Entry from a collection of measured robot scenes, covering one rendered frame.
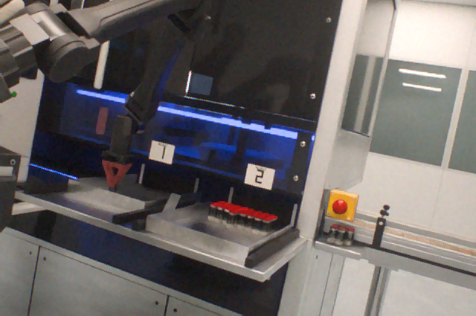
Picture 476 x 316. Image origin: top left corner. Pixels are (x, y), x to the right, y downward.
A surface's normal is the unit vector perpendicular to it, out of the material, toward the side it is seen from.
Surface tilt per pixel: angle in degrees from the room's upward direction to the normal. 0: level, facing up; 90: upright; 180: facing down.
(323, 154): 90
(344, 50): 90
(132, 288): 90
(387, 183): 90
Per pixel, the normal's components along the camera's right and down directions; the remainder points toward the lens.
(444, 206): -0.37, -0.02
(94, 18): 0.43, -0.54
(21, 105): 0.91, 0.20
